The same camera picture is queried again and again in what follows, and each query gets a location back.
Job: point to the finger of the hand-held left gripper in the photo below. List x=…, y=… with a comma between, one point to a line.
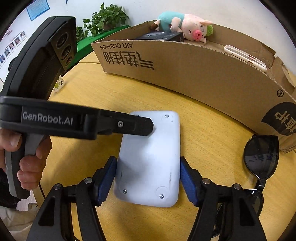
x=131, y=125

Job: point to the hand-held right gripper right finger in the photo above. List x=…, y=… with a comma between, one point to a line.
x=188, y=180

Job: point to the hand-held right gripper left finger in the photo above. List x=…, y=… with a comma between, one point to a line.
x=107, y=180

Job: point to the white rounded plastic device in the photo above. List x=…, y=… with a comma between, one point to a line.
x=148, y=162

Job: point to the brown cardboard box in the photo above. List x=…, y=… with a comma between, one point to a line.
x=196, y=76

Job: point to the dark grey product box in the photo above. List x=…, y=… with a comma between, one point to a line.
x=161, y=36

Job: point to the pink pig plush toy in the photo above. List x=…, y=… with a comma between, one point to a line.
x=192, y=25

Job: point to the white phone case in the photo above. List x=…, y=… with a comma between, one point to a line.
x=242, y=58

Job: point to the person's left hand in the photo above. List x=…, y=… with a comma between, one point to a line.
x=30, y=169

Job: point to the small white packet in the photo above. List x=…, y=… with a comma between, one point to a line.
x=58, y=84

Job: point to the green covered table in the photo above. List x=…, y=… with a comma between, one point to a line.
x=85, y=45

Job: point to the small green potted plant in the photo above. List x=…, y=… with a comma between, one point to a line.
x=79, y=34

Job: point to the black sunglasses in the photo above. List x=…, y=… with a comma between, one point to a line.
x=261, y=157

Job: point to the large green potted plant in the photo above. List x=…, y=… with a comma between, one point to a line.
x=106, y=18

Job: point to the light trousers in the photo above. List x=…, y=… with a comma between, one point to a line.
x=18, y=215

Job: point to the wall photo row poster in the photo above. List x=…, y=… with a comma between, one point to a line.
x=13, y=44

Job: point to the blue wall poster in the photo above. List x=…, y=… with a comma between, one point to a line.
x=38, y=10

